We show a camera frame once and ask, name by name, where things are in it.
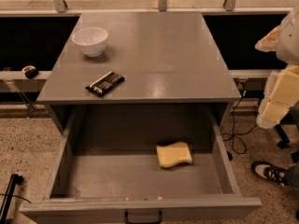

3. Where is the small black round device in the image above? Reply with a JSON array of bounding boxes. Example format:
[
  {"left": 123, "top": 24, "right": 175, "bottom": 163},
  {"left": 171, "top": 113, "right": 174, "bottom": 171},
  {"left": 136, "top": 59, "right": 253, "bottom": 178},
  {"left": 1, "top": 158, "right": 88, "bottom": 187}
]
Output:
[{"left": 22, "top": 65, "right": 38, "bottom": 78}]

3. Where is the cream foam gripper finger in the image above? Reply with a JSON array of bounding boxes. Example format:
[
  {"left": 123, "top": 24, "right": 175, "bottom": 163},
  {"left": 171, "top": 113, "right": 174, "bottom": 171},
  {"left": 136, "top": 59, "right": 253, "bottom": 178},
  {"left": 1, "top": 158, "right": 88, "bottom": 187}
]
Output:
[
  {"left": 255, "top": 26, "right": 279, "bottom": 52},
  {"left": 256, "top": 64, "right": 299, "bottom": 129}
]

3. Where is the grey orange sneaker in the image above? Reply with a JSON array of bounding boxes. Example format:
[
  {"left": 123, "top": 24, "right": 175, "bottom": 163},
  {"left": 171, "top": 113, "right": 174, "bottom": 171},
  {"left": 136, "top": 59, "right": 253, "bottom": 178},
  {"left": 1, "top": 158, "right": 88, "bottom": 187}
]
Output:
[{"left": 251, "top": 161, "right": 287, "bottom": 187}]

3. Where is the grey cabinet counter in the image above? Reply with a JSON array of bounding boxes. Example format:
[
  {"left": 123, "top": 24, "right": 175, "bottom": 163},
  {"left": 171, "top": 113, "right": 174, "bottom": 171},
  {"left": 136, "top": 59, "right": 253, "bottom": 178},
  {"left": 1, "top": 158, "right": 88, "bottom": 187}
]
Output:
[{"left": 36, "top": 11, "right": 242, "bottom": 135}]

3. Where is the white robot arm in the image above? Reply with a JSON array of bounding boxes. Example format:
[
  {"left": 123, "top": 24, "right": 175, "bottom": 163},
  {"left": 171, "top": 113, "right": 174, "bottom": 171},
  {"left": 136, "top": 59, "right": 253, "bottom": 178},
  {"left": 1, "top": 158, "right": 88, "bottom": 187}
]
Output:
[{"left": 255, "top": 5, "right": 299, "bottom": 129}]

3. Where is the grey open top drawer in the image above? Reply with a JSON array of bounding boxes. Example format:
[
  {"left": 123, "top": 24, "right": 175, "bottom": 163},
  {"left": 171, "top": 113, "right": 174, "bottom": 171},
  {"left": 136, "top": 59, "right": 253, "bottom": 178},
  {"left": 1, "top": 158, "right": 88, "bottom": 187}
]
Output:
[{"left": 20, "top": 104, "right": 261, "bottom": 224}]

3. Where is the black stand at left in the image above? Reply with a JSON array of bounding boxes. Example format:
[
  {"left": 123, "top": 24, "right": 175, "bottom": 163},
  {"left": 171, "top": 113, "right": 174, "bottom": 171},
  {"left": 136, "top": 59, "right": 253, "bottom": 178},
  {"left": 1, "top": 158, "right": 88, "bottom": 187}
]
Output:
[{"left": 0, "top": 174, "right": 23, "bottom": 224}]

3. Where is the white ceramic bowl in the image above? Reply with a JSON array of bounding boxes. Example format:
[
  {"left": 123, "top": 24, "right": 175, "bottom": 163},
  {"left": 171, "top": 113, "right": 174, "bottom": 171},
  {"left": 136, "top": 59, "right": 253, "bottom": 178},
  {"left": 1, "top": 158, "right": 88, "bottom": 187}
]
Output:
[{"left": 71, "top": 27, "right": 108, "bottom": 57}]

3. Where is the yellow wavy sponge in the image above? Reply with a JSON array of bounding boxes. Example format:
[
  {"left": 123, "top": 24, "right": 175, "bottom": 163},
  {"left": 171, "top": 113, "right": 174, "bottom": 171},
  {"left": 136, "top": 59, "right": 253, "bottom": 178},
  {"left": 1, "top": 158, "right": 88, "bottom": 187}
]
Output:
[{"left": 156, "top": 142, "right": 192, "bottom": 168}]

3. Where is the black drawer handle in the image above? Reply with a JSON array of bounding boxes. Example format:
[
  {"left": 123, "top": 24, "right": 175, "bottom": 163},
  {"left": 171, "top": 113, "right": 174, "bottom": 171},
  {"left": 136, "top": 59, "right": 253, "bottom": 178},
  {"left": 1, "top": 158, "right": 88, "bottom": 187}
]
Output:
[{"left": 123, "top": 211, "right": 163, "bottom": 224}]

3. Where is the black floor cable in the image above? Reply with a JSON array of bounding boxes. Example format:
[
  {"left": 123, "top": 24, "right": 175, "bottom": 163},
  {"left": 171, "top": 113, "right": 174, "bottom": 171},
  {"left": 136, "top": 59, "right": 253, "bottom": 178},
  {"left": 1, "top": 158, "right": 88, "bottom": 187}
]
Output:
[{"left": 221, "top": 91, "right": 260, "bottom": 156}]

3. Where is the blue jeans leg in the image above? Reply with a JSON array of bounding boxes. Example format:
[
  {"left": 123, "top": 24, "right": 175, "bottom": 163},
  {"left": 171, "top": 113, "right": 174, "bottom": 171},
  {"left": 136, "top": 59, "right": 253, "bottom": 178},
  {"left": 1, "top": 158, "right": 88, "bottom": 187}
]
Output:
[{"left": 285, "top": 163, "right": 299, "bottom": 189}]

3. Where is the black white snack packet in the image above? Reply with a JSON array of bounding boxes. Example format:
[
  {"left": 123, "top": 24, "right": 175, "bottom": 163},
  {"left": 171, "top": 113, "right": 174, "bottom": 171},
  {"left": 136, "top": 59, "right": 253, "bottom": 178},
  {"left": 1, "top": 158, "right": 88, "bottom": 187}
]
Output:
[{"left": 86, "top": 71, "right": 125, "bottom": 97}]

